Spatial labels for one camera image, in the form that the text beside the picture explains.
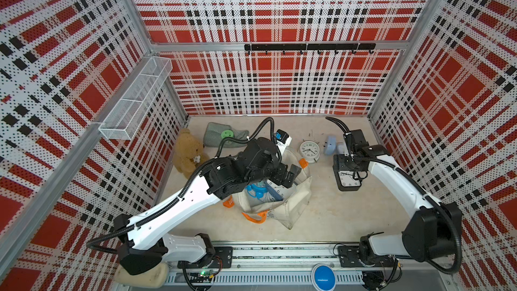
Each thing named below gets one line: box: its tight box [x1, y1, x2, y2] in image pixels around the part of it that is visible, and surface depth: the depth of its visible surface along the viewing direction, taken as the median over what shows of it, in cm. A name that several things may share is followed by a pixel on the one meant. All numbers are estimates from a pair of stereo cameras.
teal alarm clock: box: [245, 183, 268, 199], surface depth 91 cm
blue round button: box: [311, 262, 336, 291], surface depth 70 cm
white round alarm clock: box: [299, 140, 321, 164], surface depth 103 cm
